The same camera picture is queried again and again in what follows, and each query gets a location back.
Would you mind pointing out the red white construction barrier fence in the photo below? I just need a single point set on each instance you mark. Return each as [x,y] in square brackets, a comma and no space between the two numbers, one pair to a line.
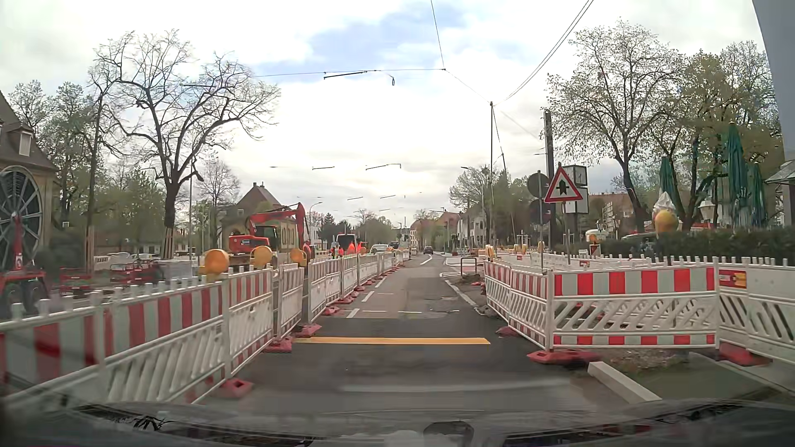
[633,304]
[186,323]

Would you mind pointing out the green hedge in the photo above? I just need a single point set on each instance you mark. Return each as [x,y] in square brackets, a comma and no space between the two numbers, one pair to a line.
[702,243]

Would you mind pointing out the lamp post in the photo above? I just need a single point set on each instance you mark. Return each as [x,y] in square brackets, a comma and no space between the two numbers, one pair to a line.
[490,174]

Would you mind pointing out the tall pole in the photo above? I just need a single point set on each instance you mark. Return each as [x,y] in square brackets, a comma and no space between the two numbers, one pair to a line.
[549,180]

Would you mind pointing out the yellow warning lamp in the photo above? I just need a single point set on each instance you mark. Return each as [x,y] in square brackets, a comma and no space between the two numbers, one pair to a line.
[666,221]
[297,256]
[216,261]
[262,256]

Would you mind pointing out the row of buildings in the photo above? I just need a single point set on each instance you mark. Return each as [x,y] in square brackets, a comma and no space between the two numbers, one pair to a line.
[453,228]

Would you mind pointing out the row of trees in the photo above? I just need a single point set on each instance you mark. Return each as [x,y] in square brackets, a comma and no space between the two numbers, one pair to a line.
[658,118]
[56,167]

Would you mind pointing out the car's own bonnet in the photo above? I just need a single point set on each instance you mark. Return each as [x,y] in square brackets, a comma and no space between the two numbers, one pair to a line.
[397,428]

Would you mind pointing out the group of people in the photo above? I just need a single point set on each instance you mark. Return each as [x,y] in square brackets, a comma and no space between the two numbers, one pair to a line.
[349,247]

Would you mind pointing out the brown house with pitched roof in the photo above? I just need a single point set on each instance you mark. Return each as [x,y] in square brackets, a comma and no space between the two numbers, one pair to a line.
[261,211]

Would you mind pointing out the red excavator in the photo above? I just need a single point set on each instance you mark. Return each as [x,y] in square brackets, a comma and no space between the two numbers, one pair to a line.
[264,233]

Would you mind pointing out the closed green parasols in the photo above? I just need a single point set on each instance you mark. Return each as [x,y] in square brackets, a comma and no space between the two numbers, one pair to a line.
[736,174]

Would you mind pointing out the concrete pavement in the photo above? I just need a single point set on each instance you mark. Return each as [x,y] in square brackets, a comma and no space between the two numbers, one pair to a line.
[702,378]

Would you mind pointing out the road markings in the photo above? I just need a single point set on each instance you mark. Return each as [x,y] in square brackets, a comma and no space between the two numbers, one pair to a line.
[397,341]

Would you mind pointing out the red construction machine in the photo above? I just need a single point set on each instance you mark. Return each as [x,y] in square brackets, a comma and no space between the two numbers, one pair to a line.
[22,273]

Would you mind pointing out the building with round window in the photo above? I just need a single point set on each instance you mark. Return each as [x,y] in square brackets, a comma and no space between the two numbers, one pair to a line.
[22,198]

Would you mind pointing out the triangular road sign on post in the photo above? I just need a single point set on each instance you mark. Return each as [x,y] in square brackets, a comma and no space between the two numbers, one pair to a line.
[563,186]

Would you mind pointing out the grey asphalt road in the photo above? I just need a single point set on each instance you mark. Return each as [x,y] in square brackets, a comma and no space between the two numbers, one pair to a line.
[404,366]

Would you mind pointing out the large bare tree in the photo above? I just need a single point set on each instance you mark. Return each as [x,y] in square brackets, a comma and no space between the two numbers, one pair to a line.
[169,136]

